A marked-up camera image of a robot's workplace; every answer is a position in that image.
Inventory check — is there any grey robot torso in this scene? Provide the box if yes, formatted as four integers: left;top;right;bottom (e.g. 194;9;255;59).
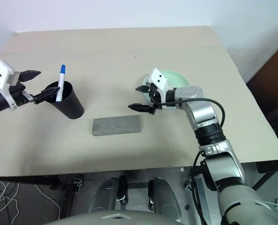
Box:
42;209;224;225

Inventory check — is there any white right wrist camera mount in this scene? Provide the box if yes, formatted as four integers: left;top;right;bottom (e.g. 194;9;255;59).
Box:
146;67;175;110

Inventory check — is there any mint green plate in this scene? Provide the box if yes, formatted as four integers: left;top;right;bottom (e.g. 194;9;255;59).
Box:
142;68;191;110

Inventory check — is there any black cup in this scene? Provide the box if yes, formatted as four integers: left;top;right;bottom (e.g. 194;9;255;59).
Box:
41;80;85;120

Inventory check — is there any black table frame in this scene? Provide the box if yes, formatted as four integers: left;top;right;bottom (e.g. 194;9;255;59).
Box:
0;174;84;220

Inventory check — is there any tangled white floor cable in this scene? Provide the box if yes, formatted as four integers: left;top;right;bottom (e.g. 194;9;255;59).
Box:
0;180;61;225

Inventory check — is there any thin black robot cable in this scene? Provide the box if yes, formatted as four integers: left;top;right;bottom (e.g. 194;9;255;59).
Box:
190;151;213;225

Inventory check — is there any brown wooden cabinet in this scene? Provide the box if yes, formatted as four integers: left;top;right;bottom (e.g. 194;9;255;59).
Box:
245;37;278;118

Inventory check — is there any grey glasses case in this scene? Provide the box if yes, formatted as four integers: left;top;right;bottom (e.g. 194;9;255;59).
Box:
92;114;143;137

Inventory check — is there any grey robot right leg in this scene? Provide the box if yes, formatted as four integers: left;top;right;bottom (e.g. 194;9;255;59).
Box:
152;177;182;220

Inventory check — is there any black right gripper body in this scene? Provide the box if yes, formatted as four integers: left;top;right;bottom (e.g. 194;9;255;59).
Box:
149;82;163;116

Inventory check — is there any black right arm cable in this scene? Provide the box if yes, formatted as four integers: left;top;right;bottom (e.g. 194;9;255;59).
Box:
151;97;225;129

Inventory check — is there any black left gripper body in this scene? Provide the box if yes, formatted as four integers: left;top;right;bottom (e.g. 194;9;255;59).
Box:
9;71;34;107

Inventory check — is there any white marker with blue cap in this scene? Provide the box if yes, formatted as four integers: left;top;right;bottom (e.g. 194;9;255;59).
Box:
55;63;68;103

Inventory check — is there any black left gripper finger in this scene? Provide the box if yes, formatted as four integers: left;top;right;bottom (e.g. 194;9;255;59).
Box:
32;86;61;105
20;69;42;83

